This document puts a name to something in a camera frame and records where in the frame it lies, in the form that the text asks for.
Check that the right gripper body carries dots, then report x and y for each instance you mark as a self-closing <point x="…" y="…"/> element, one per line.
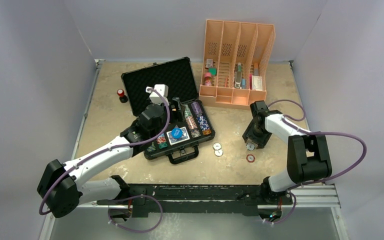
<point x="258" y="135"/>

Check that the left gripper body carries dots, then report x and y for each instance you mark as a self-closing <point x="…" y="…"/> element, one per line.
<point x="162" y="125"/>

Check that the blue round button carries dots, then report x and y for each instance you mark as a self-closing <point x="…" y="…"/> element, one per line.
<point x="176" y="133"/>

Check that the blue playing card deck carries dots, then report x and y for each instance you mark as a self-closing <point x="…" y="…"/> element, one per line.
<point x="185" y="136"/>

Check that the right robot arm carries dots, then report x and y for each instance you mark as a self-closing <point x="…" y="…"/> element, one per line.
<point x="308" y="157"/>

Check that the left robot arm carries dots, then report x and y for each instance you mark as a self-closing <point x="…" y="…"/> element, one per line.
<point x="64" y="186"/>

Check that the green white chip row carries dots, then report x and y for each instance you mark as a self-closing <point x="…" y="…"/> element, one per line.
<point x="187" y="112"/>

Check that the black poker case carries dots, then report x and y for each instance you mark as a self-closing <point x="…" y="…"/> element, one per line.
<point x="178" y="76"/>

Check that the purple chip row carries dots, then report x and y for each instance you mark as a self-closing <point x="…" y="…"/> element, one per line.
<point x="196" y="107"/>

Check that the blue red green chip row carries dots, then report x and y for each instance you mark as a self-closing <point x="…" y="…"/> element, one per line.
<point x="162" y="141"/>

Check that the red white poker chip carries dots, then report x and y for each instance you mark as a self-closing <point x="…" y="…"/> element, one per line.
<point x="250" y="158"/>

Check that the pink brown chip row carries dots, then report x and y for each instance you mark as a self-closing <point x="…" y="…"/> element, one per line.
<point x="193" y="127"/>

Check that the navy orange chip row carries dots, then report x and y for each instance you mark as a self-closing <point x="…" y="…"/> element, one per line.
<point x="204" y="125"/>

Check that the red black small bottle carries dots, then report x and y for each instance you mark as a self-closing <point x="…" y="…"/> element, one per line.
<point x="122" y="96"/>

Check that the pink tape roll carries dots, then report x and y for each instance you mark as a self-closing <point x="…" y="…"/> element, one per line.
<point x="208" y="79"/>

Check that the white red box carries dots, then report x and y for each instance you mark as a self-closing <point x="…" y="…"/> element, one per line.
<point x="256" y="83"/>

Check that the orange desk organizer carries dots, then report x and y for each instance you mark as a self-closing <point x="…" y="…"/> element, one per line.
<point x="233" y="51"/>

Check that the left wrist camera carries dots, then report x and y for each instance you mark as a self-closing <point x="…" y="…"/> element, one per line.
<point x="158" y="94"/>

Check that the black aluminium base frame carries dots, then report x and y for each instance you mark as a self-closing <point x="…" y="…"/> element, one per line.
<point x="138" y="200"/>

